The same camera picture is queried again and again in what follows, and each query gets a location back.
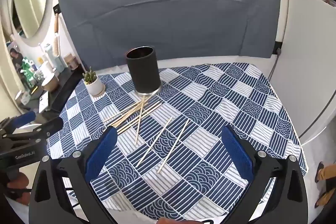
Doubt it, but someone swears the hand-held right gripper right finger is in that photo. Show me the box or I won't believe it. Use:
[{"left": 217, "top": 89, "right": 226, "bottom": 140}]
[{"left": 220, "top": 125, "right": 309, "bottom": 224}]

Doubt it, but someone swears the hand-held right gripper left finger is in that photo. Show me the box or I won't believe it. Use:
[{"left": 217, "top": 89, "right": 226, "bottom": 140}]
[{"left": 28, "top": 126, "right": 118, "bottom": 224}]

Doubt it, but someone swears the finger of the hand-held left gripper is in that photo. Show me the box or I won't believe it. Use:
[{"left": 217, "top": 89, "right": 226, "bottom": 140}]
[
  {"left": 0, "top": 111, "right": 36, "bottom": 136},
  {"left": 0, "top": 117, "right": 64, "bottom": 146}
]

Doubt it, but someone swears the bunch of wooden chopsticks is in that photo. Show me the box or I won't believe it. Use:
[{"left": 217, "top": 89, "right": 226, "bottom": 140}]
[{"left": 104, "top": 95, "right": 163, "bottom": 146}]

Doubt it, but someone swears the single wooden chopstick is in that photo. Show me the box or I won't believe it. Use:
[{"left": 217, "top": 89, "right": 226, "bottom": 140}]
[
  {"left": 157, "top": 119, "right": 190, "bottom": 174},
  {"left": 136, "top": 116, "right": 173, "bottom": 168}
]

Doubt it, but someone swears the black cylindrical utensil holder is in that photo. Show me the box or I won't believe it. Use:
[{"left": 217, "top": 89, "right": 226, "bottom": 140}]
[{"left": 125, "top": 46, "right": 163, "bottom": 95}]

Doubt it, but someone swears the person's left hand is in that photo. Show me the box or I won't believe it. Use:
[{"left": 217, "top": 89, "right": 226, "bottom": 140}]
[{"left": 5, "top": 172, "right": 30, "bottom": 199}]

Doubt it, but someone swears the white phone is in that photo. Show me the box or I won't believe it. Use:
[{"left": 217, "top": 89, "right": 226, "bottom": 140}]
[{"left": 39, "top": 93, "right": 49, "bottom": 113}]

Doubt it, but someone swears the beige cup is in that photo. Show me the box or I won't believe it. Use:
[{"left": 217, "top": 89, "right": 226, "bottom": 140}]
[{"left": 41, "top": 73, "right": 59, "bottom": 92}]

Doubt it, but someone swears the black side table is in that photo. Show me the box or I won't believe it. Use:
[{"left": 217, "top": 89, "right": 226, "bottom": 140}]
[{"left": 16, "top": 67, "right": 84, "bottom": 113}]

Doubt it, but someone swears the green bottle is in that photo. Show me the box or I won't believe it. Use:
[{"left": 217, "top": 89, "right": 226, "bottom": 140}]
[{"left": 21, "top": 57, "right": 34, "bottom": 88}]

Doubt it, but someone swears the blue white patterned tablecloth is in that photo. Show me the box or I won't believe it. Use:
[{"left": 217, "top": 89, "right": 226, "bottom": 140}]
[{"left": 46, "top": 63, "right": 307, "bottom": 222}]

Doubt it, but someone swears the white cup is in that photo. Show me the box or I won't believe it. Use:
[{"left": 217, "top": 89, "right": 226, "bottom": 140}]
[{"left": 39, "top": 61, "right": 54, "bottom": 80}]

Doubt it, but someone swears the round wooden coaster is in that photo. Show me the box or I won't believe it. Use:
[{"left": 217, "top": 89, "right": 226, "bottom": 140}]
[{"left": 91, "top": 84, "right": 107, "bottom": 98}]

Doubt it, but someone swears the small succulent in white pot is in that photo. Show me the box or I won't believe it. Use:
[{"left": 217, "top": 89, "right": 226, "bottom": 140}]
[{"left": 82, "top": 67, "right": 106, "bottom": 96}]

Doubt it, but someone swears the pale blue white bottle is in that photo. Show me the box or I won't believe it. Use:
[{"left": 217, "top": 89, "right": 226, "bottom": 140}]
[{"left": 43, "top": 43, "right": 65, "bottom": 73}]

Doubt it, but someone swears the pink brown jar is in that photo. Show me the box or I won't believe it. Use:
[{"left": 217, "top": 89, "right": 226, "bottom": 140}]
[{"left": 64, "top": 53, "right": 79, "bottom": 70}]

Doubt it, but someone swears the white panel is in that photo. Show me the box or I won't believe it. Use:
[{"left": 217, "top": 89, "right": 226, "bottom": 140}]
[{"left": 273, "top": 0, "right": 336, "bottom": 140}]

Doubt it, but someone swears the grey cloth cover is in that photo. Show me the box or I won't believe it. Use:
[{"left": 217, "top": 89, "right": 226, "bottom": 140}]
[{"left": 55, "top": 0, "right": 282, "bottom": 73}]

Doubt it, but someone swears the hanging wooden handled brush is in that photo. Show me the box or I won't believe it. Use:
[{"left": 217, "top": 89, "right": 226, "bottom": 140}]
[{"left": 52, "top": 13, "right": 60, "bottom": 56}]

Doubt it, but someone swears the grey cable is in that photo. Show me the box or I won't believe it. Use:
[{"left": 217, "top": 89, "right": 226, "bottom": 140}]
[{"left": 267, "top": 48, "right": 281, "bottom": 81}]

